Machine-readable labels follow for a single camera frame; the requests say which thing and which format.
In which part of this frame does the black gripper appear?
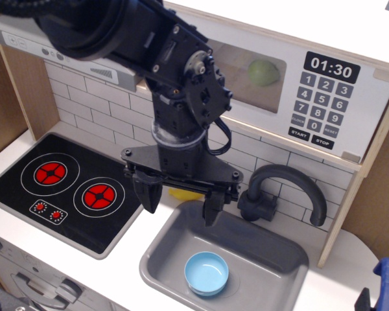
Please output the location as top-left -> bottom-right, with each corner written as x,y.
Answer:
121,143 -> 243,227

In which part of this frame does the white toy microwave door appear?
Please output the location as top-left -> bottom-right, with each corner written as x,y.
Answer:
207,38 -> 389,164

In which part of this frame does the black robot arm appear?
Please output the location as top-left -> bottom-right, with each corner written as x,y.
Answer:
0,1 -> 242,227

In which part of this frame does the wooden microwave cabinet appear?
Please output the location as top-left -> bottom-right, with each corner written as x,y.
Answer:
165,1 -> 389,267

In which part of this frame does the yellow toy banana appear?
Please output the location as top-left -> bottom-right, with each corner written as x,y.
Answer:
169,188 -> 204,202

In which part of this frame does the dark grey toy faucet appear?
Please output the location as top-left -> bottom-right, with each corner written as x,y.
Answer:
237,164 -> 327,227

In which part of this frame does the light blue bowl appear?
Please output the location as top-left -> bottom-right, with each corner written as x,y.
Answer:
184,251 -> 230,297

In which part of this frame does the black toy stove top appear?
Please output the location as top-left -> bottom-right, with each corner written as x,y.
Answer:
0,133 -> 143,260

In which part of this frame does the grey toy sink basin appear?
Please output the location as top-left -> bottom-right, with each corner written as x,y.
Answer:
139,201 -> 309,310

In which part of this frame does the grey toy oven door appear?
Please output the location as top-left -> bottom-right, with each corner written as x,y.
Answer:
0,239 -> 124,310

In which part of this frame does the grey range hood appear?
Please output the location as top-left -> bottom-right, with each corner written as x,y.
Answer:
0,15 -> 142,92

